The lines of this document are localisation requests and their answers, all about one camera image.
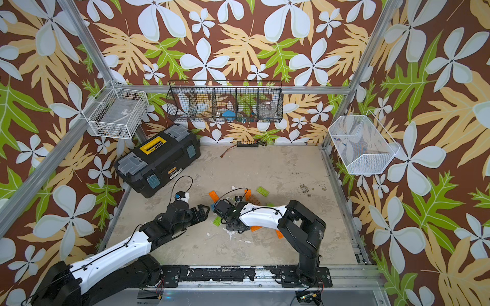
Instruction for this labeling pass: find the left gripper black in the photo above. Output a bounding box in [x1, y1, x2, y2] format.
[172, 203, 211, 236]

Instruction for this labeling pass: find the lime lego brick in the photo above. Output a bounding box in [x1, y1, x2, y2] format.
[256, 186, 270, 197]
[213, 216, 222, 227]

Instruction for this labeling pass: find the white wire basket left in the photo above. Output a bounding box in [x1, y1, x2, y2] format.
[83, 81, 149, 140]

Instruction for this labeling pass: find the black power strip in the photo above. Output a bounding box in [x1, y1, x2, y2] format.
[237, 141, 259, 147]

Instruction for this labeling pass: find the white wire basket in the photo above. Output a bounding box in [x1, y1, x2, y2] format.
[328, 111, 401, 176]
[83, 81, 149, 140]

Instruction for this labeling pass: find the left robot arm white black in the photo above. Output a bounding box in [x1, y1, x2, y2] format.
[21, 200, 210, 305]

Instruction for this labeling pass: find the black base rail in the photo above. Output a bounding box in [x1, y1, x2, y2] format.
[126, 263, 334, 288]

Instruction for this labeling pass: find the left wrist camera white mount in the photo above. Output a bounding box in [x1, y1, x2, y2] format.
[174, 191, 190, 203]

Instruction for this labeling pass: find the orange flat lego plate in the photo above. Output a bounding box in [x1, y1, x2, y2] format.
[209, 191, 219, 203]

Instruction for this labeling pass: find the black wire basket centre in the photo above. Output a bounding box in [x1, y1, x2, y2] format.
[165, 80, 284, 123]

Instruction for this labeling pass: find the tan lego brick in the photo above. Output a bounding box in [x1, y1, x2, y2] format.
[249, 196, 262, 206]

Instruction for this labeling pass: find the black toolbox yellow handle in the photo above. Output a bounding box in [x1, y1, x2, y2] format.
[114, 124, 201, 198]

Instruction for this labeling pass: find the white wire basket right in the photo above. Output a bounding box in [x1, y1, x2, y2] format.
[328, 111, 401, 176]

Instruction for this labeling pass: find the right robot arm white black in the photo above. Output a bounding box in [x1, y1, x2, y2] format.
[212, 200, 326, 286]

